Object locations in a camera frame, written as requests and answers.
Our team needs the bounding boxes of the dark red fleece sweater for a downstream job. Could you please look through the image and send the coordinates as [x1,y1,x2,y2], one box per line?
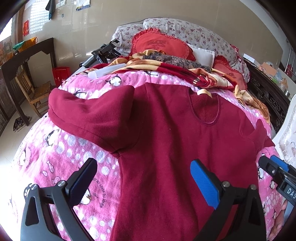
[49,83,273,240]

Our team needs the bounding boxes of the person's right hand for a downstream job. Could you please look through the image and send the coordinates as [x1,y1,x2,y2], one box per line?
[268,200,287,240]

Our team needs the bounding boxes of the white upholstered floral chair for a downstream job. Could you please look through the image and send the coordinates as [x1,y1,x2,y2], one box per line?
[273,95,296,167]

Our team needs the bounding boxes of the dark carved wooden headboard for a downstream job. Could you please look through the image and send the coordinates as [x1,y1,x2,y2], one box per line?
[244,58,290,133]

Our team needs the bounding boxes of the pair of slippers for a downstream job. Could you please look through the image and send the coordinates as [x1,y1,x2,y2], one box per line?
[13,117,26,132]

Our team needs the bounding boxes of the clutter on bedside shelf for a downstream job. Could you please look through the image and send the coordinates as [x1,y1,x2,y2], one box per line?
[243,53,295,99]

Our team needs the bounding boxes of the wooden chair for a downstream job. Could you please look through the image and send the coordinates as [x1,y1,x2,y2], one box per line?
[15,70,55,118]

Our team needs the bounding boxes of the red plastic bin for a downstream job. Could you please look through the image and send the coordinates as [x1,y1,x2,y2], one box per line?
[52,67,71,87]

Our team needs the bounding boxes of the white plastic tube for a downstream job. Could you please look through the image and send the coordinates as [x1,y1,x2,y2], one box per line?
[88,63,126,79]

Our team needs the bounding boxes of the white small pillow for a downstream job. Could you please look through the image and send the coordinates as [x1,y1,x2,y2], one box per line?
[188,44,215,67]

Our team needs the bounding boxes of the dark wooden table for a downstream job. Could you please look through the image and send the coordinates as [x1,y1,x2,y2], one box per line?
[1,37,57,127]

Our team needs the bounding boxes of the red orange patterned blanket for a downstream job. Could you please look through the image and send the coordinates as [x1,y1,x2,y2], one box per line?
[92,50,270,123]

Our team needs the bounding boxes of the black tripod stand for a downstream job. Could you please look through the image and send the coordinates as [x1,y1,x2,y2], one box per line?
[79,39,121,68]

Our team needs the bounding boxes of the floral print quilt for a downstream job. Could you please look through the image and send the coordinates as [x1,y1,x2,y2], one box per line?
[111,17,250,82]

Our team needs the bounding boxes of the yellow basket on table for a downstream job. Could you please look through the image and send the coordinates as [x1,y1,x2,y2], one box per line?
[13,37,38,53]

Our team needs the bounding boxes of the red heart-shaped ruffled pillow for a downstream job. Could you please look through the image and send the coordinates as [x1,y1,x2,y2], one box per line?
[130,28,196,61]

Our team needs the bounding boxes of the dark hanging cloth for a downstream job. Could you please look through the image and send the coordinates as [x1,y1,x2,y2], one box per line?
[46,0,56,20]

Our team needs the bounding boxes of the red wall paper decoration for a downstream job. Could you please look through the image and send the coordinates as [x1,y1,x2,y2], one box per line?
[23,20,30,37]

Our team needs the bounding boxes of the wall calendar poster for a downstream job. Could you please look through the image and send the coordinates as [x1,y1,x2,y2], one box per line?
[75,0,91,11]

